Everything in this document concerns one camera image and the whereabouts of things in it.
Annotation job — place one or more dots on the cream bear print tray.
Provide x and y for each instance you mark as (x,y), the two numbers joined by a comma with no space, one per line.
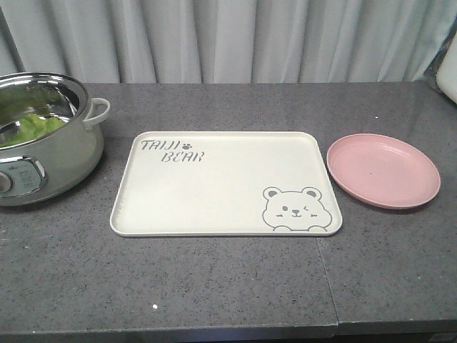
(225,183)

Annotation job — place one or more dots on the pale green electric cooking pot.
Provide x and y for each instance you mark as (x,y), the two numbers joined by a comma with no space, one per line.
(52,164)

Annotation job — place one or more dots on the grey white curtain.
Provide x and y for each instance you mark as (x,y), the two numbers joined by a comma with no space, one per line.
(185,42)

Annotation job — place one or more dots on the white rice cooker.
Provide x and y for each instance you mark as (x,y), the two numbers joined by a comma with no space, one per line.
(446,77)

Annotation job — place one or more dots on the green lettuce leaf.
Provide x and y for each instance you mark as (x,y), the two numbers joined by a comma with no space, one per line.
(31,127)

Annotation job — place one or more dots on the pink round plate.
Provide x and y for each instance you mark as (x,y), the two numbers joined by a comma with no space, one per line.
(383,171)

